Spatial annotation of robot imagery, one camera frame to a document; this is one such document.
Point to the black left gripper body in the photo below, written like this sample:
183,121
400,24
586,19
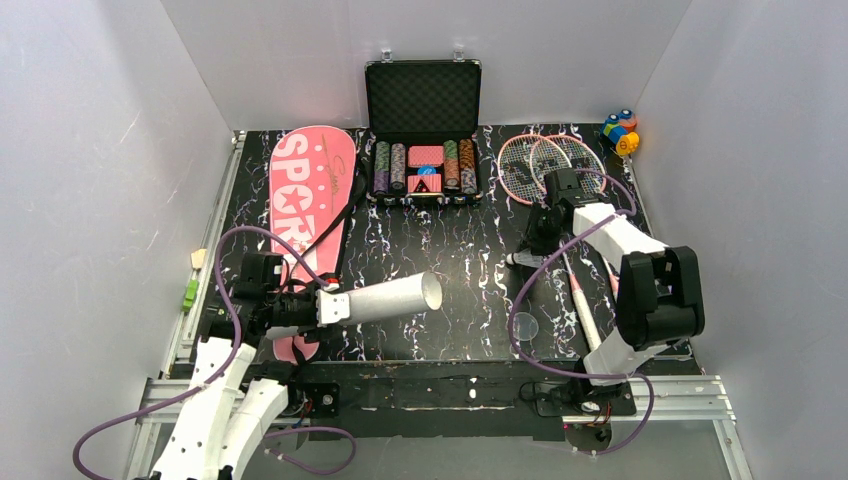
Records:
307,312

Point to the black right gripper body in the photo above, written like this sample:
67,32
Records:
542,225

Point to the white shuttlecock tube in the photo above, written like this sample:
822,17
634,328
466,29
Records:
411,295

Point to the clear plastic tube lid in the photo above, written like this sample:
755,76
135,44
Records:
525,327

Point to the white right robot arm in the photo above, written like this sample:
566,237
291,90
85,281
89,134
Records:
659,299

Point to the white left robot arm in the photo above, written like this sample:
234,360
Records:
224,417

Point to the pink badminton racket left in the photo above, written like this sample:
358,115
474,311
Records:
516,179

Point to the pink badminton racket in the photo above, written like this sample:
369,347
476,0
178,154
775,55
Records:
516,179
560,151

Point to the pink badminton racket right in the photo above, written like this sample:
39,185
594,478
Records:
560,151

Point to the beige wooden block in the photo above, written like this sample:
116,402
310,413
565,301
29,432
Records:
197,259

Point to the colourful toy blocks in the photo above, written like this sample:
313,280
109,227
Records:
620,129

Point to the pink racket bag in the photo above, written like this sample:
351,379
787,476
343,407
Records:
311,176

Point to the black poker chip case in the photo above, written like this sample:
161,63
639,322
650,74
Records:
423,116

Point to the green clip on rail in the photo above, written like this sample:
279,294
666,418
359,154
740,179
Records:
190,295

